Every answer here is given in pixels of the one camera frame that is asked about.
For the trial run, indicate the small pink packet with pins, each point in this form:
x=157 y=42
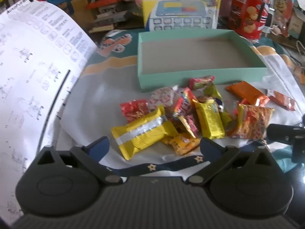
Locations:
x=189 y=125

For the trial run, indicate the yellow green packet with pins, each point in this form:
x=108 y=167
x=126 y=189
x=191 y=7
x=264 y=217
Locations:
x=212 y=91

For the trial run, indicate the cartoon printed snack bag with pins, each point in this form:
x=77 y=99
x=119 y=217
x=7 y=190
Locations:
x=283 y=4

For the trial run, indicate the large yellow silver-striped packet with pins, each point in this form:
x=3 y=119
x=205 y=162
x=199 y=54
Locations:
x=143 y=133

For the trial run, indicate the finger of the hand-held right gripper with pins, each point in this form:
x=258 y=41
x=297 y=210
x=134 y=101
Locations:
x=281 y=134

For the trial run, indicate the red gold patterned packet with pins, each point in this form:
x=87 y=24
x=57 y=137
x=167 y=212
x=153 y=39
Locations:
x=133 y=109

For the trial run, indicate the mint green cardboard box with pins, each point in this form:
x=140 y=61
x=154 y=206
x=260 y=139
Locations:
x=166 y=81

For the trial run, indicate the red rainbow candy packet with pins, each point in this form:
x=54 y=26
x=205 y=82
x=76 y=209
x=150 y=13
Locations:
x=184 y=103

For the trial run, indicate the pink green candy packet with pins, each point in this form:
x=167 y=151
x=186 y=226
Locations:
x=200 y=82

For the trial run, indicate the red orange white-ended packet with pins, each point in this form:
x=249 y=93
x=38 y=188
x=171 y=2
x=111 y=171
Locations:
x=282 y=100

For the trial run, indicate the white printed instruction sheet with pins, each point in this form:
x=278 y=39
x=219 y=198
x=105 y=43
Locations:
x=35 y=64

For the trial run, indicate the red cookie tin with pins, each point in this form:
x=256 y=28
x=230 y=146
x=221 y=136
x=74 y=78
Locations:
x=247 y=16

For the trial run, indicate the orange noodle snack packet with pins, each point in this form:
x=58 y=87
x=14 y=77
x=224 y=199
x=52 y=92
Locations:
x=250 y=122

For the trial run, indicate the brown cardboard box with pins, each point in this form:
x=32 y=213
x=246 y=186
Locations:
x=81 y=2

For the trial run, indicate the yellow foil packet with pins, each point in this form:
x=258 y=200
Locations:
x=209 y=121

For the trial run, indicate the orange yellow cartoon packet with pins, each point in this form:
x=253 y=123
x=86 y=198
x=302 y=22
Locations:
x=183 y=145

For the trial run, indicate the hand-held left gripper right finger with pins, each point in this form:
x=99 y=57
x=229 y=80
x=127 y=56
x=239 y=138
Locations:
x=209 y=148

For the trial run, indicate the pink white patterned packet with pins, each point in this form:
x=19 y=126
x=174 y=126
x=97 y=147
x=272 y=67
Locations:
x=162 y=96

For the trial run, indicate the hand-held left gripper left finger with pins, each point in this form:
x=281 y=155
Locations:
x=99 y=146

